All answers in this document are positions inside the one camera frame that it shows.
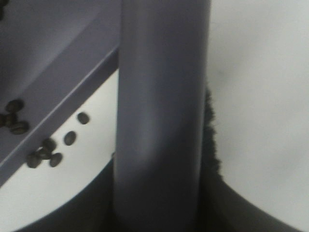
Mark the purple hand brush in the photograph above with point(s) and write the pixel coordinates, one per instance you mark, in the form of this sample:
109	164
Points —
212	127

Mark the purple dustpan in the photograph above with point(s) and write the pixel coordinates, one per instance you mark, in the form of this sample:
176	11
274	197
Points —
92	58

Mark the pile of coffee beans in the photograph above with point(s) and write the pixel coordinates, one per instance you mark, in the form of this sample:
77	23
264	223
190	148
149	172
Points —
43	149

